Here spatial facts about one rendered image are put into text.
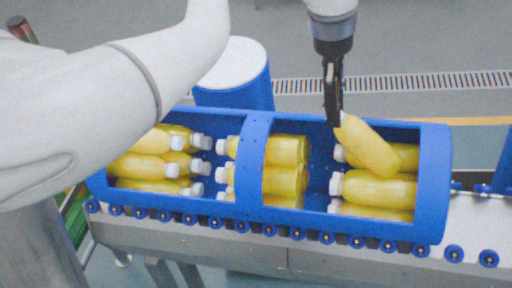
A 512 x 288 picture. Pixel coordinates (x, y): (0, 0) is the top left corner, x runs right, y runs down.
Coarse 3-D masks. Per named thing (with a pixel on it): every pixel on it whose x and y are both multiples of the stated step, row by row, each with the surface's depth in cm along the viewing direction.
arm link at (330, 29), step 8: (312, 16) 87; (320, 16) 86; (344, 16) 86; (352, 16) 87; (312, 24) 89; (320, 24) 87; (328, 24) 87; (336, 24) 87; (344, 24) 87; (352, 24) 88; (312, 32) 90; (320, 32) 89; (328, 32) 88; (336, 32) 88; (344, 32) 88; (352, 32) 89; (328, 40) 89; (336, 40) 89
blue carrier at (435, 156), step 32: (192, 128) 146; (224, 128) 143; (256, 128) 119; (288, 128) 136; (320, 128) 133; (384, 128) 127; (416, 128) 115; (448, 128) 113; (224, 160) 146; (256, 160) 115; (320, 160) 139; (448, 160) 106; (96, 192) 130; (128, 192) 127; (224, 192) 142; (256, 192) 116; (320, 192) 137; (448, 192) 105; (288, 224) 122; (320, 224) 117; (352, 224) 114; (384, 224) 111; (416, 224) 109
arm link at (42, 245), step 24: (0, 216) 60; (24, 216) 62; (48, 216) 65; (0, 240) 62; (24, 240) 63; (48, 240) 66; (0, 264) 66; (24, 264) 66; (48, 264) 68; (72, 264) 72
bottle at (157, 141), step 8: (160, 128) 131; (144, 136) 128; (152, 136) 128; (160, 136) 128; (168, 136) 129; (136, 144) 129; (144, 144) 128; (152, 144) 128; (160, 144) 128; (168, 144) 129; (136, 152) 131; (144, 152) 130; (152, 152) 129; (160, 152) 129
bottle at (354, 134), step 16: (336, 128) 110; (352, 128) 108; (368, 128) 110; (352, 144) 110; (368, 144) 110; (384, 144) 112; (368, 160) 112; (384, 160) 112; (400, 160) 115; (384, 176) 115
